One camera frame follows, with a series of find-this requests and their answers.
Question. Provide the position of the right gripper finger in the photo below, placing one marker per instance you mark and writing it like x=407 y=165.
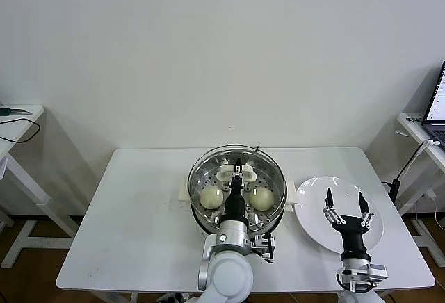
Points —
x=329 y=201
x=363 y=205

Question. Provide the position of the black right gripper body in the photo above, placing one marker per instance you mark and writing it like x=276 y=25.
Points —
x=353 y=237

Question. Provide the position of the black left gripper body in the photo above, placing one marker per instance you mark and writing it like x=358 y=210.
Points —
x=235 y=202

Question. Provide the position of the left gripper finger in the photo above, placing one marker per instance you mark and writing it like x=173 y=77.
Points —
x=236 y=169
x=241 y=169

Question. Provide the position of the white steamed baozi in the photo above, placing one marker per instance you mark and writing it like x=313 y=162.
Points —
x=261 y=198
x=211 y=197

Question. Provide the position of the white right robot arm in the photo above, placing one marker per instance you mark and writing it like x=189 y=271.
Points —
x=356 y=284

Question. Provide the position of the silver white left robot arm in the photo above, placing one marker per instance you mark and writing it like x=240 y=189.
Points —
x=229 y=264

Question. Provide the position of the perforated stainless steel steamer basket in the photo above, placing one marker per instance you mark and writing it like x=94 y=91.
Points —
x=271 y=178

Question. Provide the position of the white round plate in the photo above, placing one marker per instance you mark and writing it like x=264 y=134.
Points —
x=313 y=205

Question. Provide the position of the white power strip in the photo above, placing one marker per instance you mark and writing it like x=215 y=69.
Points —
x=172 y=297

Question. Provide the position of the black laptop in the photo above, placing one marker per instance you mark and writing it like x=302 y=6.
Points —
x=436 y=105

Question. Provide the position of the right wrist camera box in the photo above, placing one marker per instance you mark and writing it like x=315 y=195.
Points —
x=378 y=271

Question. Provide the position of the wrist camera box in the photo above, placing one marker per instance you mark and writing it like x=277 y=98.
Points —
x=378 y=271
x=262 y=245

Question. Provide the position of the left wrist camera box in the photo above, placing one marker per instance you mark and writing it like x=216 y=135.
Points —
x=262 y=245

